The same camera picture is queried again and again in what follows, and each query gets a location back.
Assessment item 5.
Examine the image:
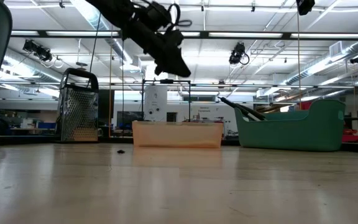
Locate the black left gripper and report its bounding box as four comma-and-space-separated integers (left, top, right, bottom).
121, 18, 192, 78

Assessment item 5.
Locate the black overhead bar with lights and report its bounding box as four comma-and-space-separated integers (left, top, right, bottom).
10, 29, 358, 40

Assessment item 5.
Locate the white air vent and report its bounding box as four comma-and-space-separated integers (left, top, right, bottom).
329, 41, 343, 57

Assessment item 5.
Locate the black monitor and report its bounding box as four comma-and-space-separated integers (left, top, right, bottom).
116, 111, 145, 126

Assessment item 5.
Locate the black ceiling spotlight cluster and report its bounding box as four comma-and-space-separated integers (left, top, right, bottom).
22, 39, 53, 62

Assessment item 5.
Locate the red storage bin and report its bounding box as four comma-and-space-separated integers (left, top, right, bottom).
342, 129, 358, 143

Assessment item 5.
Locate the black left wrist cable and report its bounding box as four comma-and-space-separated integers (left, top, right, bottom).
168, 2, 193, 31

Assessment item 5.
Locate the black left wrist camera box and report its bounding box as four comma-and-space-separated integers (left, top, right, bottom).
140, 1, 173, 31

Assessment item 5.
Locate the thin black hanging cord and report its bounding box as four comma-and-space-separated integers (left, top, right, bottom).
121, 35, 126, 138

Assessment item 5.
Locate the silver ventilation duct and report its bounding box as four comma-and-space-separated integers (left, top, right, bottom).
286, 40, 358, 85
71, 0, 134, 65
3, 46, 62, 83

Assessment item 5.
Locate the black ceiling camera with cable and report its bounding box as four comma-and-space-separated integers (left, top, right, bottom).
228, 42, 250, 65

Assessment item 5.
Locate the black hanging cable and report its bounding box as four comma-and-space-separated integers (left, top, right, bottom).
87, 12, 103, 88

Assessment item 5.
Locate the steel box grater black handle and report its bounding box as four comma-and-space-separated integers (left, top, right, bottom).
55, 67, 100, 143

